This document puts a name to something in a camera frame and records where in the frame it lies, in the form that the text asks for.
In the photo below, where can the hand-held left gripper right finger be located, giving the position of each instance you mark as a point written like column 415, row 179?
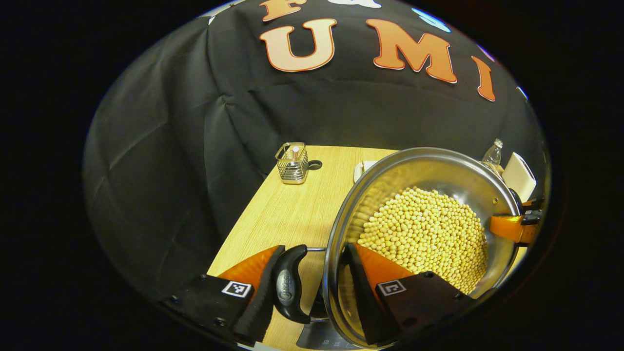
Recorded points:
column 363, row 302

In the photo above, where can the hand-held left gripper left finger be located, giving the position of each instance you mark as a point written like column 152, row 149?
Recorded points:
column 261, row 302

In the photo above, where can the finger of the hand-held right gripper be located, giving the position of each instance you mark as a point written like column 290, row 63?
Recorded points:
column 509, row 228
column 534, row 203

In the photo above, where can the black induction cooktop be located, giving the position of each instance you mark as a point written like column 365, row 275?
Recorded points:
column 321, row 336

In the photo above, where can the pile of yellow soybeans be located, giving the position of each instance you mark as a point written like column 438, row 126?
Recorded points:
column 429, row 234

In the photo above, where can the white toaster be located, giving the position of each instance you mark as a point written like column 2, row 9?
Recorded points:
column 519, row 175

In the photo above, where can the clear plastic water bottle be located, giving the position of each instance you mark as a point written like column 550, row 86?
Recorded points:
column 493, row 156

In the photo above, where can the sandwich on white plate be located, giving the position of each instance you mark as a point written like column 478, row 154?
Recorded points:
column 363, row 169

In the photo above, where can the black table grommet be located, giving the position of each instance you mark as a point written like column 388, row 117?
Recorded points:
column 315, row 165

